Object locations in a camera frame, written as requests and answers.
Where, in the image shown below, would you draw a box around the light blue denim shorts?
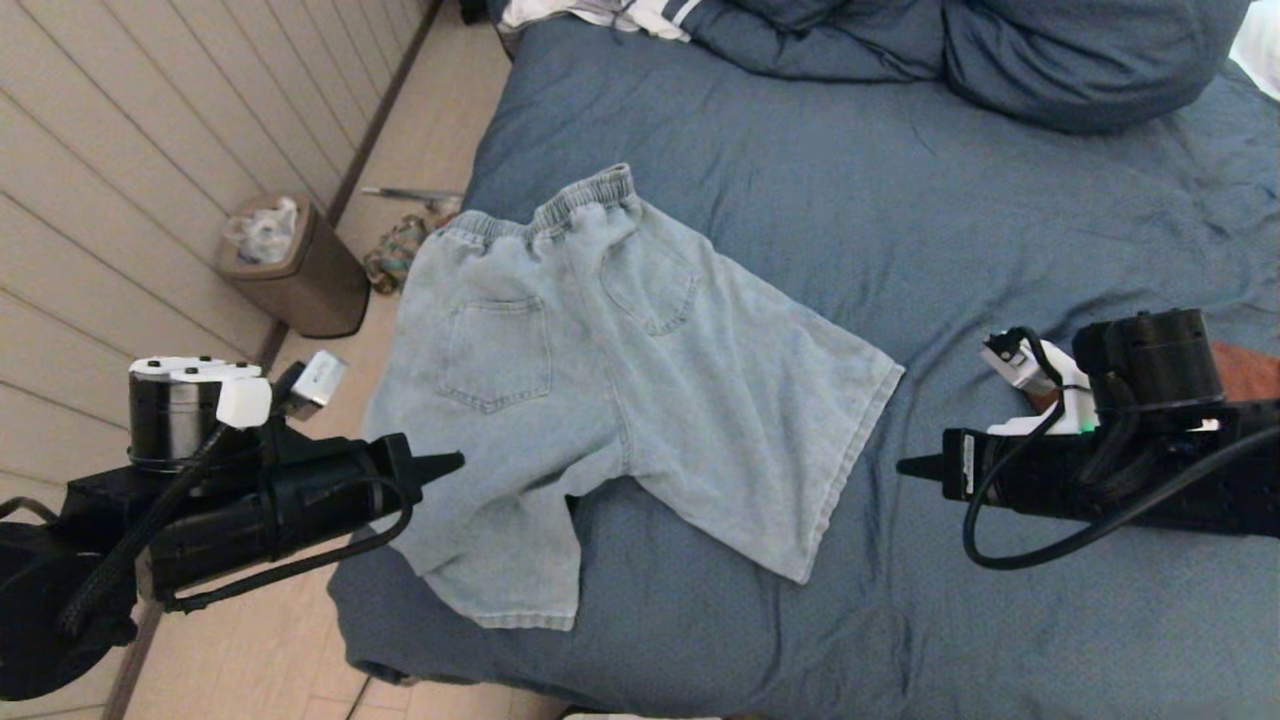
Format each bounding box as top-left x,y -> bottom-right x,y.
362,163 -> 906,633

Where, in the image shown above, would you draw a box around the multicoloured cloth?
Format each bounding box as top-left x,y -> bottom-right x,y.
362,212 -> 459,296

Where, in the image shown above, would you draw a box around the brown metal trash bin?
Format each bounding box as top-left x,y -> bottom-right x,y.
216,195 -> 371,339

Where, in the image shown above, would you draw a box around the blue bed cover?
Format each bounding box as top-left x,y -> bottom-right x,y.
328,15 -> 1280,720

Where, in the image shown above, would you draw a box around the rust brown shorts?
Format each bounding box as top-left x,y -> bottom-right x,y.
1030,340 -> 1280,411

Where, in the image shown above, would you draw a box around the silver metal object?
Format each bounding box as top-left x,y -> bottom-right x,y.
360,185 -> 464,213

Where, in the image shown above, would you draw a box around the clear plastic bin liner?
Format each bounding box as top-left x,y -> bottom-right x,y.
222,196 -> 301,265

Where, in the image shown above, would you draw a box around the blue pillow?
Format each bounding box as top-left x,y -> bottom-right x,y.
942,0 -> 1251,134

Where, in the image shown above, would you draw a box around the crumpled blue blanket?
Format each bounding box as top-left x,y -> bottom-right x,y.
690,0 -> 949,83

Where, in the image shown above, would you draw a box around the white pillow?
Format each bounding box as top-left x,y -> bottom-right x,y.
1228,0 -> 1280,101

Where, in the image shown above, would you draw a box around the white striped garment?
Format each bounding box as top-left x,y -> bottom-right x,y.
498,0 -> 713,43

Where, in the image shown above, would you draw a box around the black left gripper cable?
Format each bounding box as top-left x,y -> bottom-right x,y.
160,475 -> 413,613

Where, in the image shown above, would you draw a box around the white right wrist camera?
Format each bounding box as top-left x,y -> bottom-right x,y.
980,328 -> 1098,437

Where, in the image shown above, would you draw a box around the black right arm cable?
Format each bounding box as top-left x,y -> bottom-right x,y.
962,325 -> 1280,573

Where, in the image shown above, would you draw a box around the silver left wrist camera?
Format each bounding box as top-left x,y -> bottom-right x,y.
272,350 -> 349,421

